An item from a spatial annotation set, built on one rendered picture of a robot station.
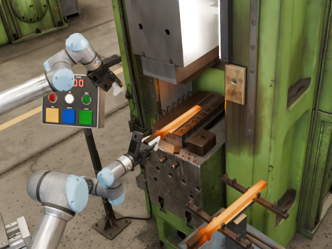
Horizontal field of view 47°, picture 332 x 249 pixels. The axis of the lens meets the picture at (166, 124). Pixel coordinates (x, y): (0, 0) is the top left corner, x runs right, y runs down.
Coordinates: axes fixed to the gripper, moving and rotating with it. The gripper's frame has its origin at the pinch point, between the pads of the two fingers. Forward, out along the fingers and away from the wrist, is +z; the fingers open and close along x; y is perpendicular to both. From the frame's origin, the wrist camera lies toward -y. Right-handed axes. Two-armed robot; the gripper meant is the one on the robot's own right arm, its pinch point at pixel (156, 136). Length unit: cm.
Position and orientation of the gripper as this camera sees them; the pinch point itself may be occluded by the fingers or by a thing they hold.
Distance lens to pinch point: 178.9
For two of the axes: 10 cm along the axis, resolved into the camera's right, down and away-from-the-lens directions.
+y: 0.9, 8.3, 5.5
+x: 7.6, 3.0, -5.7
